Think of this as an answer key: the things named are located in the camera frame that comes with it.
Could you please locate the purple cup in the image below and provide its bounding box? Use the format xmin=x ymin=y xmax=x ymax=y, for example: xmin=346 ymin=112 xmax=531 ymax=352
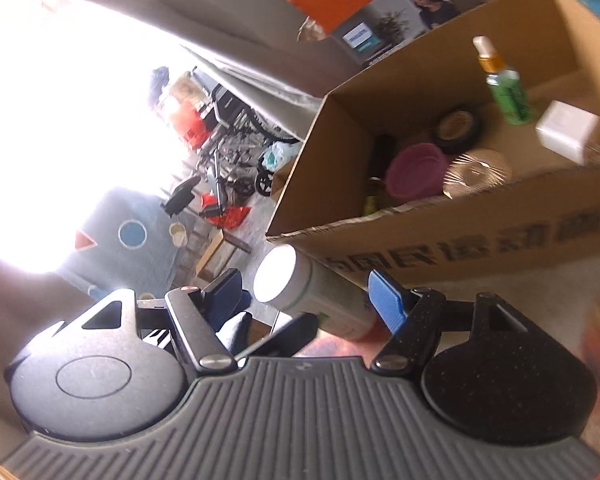
xmin=385 ymin=142 xmax=451 ymax=201

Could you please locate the white plastic bag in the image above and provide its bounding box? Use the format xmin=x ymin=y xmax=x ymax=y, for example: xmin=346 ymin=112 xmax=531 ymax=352
xmin=260 ymin=140 xmax=303 ymax=171

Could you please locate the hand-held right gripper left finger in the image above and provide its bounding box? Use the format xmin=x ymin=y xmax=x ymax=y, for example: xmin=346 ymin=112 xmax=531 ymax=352
xmin=50 ymin=268 xmax=243 ymax=376

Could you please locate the orange bag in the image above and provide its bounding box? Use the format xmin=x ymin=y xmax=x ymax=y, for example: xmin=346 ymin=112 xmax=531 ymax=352
xmin=170 ymin=100 xmax=216 ymax=148

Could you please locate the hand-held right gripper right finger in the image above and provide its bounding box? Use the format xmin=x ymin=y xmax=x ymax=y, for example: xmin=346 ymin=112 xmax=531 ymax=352
xmin=368 ymin=269 xmax=543 ymax=375

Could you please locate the black tube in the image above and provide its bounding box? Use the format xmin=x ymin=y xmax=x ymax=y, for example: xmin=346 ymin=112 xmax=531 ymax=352
xmin=369 ymin=134 xmax=397 ymax=183

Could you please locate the large cardboard box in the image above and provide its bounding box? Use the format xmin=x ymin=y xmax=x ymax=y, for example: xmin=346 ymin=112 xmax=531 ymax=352
xmin=265 ymin=0 xmax=600 ymax=291

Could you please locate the green dropper bottle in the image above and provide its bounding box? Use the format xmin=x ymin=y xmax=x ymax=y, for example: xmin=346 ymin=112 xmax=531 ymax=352
xmin=472 ymin=36 xmax=533 ymax=126

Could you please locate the blue cloth with shapes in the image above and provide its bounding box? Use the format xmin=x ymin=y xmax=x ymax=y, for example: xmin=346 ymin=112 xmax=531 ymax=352
xmin=55 ymin=187 xmax=181 ymax=286

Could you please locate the black jar with gold lid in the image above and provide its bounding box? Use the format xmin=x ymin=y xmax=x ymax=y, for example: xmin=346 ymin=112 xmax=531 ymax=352
xmin=442 ymin=148 xmax=512 ymax=199

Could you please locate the white pill bottle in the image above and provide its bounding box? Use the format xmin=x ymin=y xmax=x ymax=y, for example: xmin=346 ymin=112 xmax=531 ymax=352
xmin=252 ymin=245 xmax=381 ymax=342

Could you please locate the brown paper bag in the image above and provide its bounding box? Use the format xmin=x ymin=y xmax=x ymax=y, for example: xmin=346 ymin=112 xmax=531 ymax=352
xmin=297 ymin=16 xmax=331 ymax=43

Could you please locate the white charger plug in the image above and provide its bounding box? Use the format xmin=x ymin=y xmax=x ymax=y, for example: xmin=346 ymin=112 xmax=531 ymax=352
xmin=535 ymin=100 xmax=600 ymax=166

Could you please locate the wheelchair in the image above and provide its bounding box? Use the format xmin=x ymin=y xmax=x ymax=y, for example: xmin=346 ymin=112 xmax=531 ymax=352
xmin=195 ymin=67 xmax=301 ymax=198

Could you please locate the black tape roll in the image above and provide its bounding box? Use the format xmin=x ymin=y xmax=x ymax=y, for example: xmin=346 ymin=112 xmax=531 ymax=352
xmin=432 ymin=105 xmax=482 ymax=156

